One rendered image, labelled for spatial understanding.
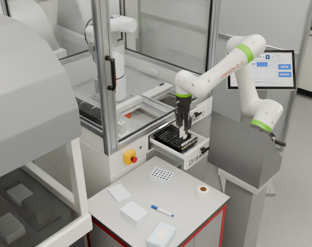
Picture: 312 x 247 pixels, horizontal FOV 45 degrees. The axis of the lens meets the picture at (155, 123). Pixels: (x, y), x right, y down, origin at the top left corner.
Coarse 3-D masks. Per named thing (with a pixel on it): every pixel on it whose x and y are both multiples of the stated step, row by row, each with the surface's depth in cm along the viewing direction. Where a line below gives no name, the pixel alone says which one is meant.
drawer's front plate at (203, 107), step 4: (204, 104) 269; (196, 108) 264; (200, 108) 267; (204, 108) 271; (192, 112) 261; (204, 112) 273; (188, 116) 258; (200, 116) 271; (204, 116) 275; (192, 120) 265; (196, 120) 269
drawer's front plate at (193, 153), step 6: (204, 144) 228; (192, 150) 221; (198, 150) 225; (186, 156) 217; (192, 156) 222; (198, 156) 228; (204, 156) 234; (186, 162) 219; (192, 162) 225; (186, 168) 222
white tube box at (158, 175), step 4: (156, 168) 228; (152, 172) 225; (156, 172) 225; (160, 172) 225; (164, 172) 226; (168, 172) 225; (152, 176) 222; (156, 176) 221; (160, 176) 221; (164, 176) 222; (168, 176) 221; (172, 176) 223; (152, 180) 223; (156, 180) 222; (160, 180) 220; (164, 180) 219; (168, 180) 218; (164, 184) 220; (168, 184) 220
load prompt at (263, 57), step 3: (261, 54) 286; (264, 54) 286; (267, 54) 286; (270, 54) 286; (273, 54) 286; (258, 57) 286; (261, 57) 286; (264, 57) 286; (267, 57) 286; (270, 57) 286; (273, 57) 286
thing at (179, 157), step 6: (156, 132) 247; (192, 132) 244; (150, 138) 238; (198, 138) 242; (204, 138) 238; (150, 144) 239; (156, 144) 235; (162, 144) 233; (198, 144) 243; (162, 150) 233; (168, 150) 229; (174, 150) 227; (186, 150) 237; (168, 156) 231; (174, 156) 227; (180, 156) 224; (180, 162) 225
